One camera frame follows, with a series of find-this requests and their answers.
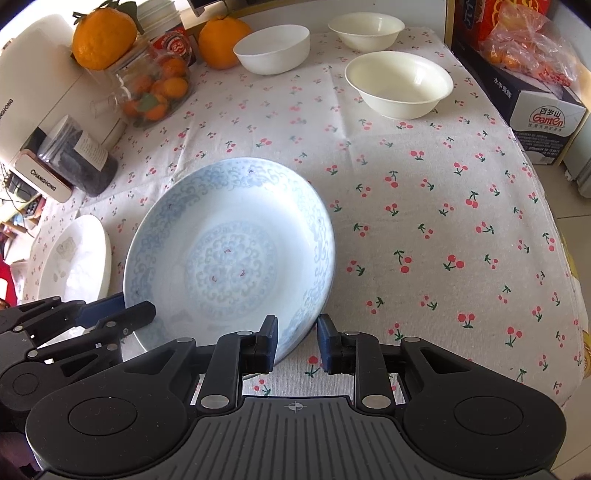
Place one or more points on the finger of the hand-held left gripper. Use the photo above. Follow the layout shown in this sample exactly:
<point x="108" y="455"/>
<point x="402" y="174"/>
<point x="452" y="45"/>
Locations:
<point x="134" y="319"/>
<point x="99" y="310"/>

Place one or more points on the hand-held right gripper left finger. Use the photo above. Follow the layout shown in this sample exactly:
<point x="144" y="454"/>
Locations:
<point x="270" y="344"/>

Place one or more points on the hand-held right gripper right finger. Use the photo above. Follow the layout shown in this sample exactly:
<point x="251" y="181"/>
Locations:
<point x="326" y="345"/>

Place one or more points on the plain white plate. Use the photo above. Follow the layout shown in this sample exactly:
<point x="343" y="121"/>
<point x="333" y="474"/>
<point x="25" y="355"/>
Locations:
<point x="74" y="267"/>

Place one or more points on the blue patterned porcelain plate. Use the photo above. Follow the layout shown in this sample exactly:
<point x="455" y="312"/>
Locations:
<point x="231" y="258"/>

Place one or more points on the white bowl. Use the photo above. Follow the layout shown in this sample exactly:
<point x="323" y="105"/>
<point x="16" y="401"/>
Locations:
<point x="399" y="85"/>
<point x="367" y="30"/>

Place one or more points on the red cloth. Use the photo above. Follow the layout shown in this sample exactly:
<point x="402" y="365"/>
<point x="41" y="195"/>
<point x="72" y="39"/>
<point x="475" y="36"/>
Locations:
<point x="5" y="281"/>

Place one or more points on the clear jar of dark contents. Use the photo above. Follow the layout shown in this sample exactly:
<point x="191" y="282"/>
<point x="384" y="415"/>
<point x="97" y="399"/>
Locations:
<point x="87" y="159"/>

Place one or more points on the cherry print tablecloth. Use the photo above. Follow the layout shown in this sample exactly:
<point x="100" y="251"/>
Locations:
<point x="438" y="207"/>

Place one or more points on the bag of small oranges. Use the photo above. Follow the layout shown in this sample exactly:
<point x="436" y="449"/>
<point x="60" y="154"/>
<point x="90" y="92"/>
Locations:
<point x="152" y="92"/>

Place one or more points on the white kitchen appliance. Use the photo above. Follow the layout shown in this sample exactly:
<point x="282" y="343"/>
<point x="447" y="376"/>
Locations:
<point x="46" y="92"/>

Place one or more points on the yellow cloth under tablecloth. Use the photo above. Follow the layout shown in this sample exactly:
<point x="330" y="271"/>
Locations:
<point x="583" y="295"/>

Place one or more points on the large orange with leaves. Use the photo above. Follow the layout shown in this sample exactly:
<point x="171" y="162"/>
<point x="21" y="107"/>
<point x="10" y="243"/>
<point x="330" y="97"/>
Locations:
<point x="104" y="39"/>

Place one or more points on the red printed can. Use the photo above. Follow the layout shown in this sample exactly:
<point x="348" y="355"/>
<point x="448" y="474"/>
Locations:
<point x="178" y="46"/>

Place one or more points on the stack of paper cups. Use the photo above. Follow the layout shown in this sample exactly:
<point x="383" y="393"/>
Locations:
<point x="159" y="14"/>

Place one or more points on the dark and white cardboard box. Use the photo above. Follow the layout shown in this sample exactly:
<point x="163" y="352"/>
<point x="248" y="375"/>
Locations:
<point x="531" y="115"/>

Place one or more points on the red gift box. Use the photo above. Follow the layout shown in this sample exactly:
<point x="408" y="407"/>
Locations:
<point x="471" y="18"/>

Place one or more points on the plastic bag of oranges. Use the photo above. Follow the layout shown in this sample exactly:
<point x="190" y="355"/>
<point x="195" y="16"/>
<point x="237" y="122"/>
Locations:
<point x="526" y="41"/>

